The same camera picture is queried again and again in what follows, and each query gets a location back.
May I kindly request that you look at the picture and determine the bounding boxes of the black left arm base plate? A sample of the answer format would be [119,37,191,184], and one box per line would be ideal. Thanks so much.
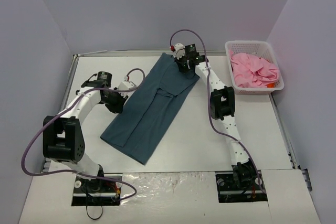
[71,174,122,207]

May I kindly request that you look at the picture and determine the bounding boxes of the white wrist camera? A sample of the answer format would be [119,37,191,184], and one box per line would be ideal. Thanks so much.
[118,76,137,98]
[170,43,185,60]

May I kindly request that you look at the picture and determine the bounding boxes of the teal blue t-shirt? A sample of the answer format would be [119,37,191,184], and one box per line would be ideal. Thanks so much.
[100,54,199,165]

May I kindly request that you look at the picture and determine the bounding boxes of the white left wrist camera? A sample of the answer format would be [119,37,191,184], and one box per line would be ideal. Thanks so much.
[118,76,137,98]

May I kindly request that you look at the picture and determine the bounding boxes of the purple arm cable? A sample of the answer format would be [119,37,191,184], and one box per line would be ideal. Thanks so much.
[20,68,139,199]
[169,29,264,190]

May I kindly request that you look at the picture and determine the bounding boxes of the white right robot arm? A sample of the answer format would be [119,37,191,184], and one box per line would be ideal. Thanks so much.
[171,43,256,189]

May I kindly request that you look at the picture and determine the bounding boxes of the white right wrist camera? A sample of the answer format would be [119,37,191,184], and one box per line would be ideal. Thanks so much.
[170,43,185,60]

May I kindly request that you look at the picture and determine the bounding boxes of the thin black cable loop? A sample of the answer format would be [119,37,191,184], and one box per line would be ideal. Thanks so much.
[85,192,104,221]

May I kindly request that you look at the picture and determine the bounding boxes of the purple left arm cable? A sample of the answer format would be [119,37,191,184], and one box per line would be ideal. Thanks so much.
[20,68,139,199]

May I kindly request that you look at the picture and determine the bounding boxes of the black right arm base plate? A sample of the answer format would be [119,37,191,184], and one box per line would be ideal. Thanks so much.
[215,172,268,204]

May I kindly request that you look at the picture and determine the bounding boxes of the white plastic basket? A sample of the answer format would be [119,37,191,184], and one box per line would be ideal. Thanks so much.
[225,40,284,94]

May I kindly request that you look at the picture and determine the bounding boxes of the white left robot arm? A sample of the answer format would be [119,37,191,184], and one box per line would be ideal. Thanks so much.
[43,71,136,191]

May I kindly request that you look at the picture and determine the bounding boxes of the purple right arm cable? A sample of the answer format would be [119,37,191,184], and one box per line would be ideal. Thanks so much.
[169,29,264,190]

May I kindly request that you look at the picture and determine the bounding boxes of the pink t-shirt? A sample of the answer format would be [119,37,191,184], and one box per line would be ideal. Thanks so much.
[229,50,280,88]

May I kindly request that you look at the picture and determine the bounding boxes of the orange garment in basket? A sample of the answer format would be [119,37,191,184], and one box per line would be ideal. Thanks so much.
[266,83,275,88]

